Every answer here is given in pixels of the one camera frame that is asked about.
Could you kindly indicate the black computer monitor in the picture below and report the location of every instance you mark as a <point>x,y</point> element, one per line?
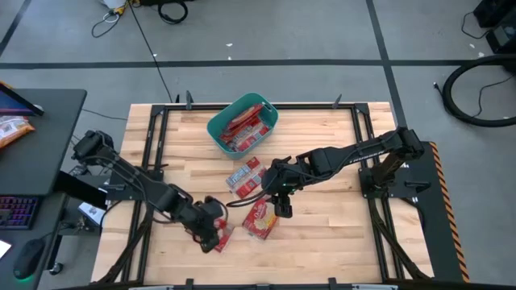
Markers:
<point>12,104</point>

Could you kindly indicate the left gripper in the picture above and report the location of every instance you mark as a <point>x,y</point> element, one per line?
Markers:
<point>201,221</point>

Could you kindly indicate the black aluminium table frame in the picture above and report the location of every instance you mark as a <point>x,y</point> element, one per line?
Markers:
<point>158,108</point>

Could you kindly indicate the white lidded container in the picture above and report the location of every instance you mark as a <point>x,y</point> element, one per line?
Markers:
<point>113,3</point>

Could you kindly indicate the orange snack bag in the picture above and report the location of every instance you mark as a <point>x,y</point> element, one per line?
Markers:
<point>14,131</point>

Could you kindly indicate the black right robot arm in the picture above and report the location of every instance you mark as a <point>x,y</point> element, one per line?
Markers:
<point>354,155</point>

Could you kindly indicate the red popcorn bag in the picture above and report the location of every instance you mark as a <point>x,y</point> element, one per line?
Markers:
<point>252,139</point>
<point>240,175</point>
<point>226,237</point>
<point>246,117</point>
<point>252,187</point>
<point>260,219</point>
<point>227,137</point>

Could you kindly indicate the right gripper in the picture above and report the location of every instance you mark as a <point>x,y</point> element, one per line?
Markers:
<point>282,177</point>

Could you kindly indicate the black equipment case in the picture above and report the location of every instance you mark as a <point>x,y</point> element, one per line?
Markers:
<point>504,38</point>
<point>496,12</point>

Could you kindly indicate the black backlit keyboard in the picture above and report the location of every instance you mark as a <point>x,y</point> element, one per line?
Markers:
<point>18,211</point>

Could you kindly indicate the teal plastic basket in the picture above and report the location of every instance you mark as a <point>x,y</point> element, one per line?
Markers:
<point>213,131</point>

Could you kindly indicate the black computer mouse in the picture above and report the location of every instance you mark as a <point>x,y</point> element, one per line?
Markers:
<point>28,258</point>

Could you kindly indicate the black desk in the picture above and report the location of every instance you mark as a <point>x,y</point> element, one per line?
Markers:
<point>44,225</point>
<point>48,161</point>

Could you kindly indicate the small white box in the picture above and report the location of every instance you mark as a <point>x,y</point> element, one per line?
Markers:
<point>92,213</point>

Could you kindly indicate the black hazard-striped base plate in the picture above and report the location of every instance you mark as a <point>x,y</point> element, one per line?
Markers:
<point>427,209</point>

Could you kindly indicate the large black box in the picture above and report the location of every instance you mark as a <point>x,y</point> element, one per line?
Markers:
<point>149,2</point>

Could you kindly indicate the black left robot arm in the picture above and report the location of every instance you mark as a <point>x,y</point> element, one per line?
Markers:
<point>133,177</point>

